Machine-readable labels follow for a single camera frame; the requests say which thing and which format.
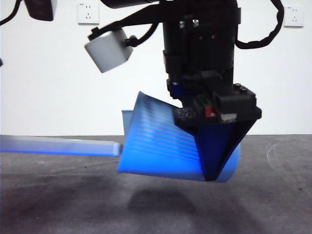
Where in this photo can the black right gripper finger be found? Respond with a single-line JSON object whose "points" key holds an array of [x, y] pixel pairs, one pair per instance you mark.
{"points": [[241, 126]]}

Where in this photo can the blue ribbed plastic cup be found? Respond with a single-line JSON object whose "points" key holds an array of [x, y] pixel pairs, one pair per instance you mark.
{"points": [[158, 146], [127, 122]]}

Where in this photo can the white wall socket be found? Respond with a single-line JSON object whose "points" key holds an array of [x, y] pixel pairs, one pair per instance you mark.
{"points": [[295, 18], [89, 13]]}

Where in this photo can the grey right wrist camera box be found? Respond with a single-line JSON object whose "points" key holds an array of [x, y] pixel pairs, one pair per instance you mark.
{"points": [[109, 51]]}

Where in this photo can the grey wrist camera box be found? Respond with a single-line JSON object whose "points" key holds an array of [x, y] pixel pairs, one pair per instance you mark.
{"points": [[109, 51], [40, 11]]}

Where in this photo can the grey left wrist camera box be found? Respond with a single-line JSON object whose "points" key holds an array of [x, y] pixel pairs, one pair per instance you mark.
{"points": [[40, 11]]}

